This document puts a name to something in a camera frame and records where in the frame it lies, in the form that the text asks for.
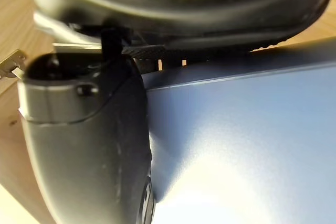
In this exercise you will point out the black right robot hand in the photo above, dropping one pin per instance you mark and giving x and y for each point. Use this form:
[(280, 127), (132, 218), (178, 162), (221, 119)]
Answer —
[(86, 155)]

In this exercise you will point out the silver cabinet door hinge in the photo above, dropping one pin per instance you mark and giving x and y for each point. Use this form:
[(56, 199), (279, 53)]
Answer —
[(11, 65)]

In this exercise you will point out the blue folder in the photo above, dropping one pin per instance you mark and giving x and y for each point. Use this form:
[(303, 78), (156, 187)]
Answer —
[(236, 134)]

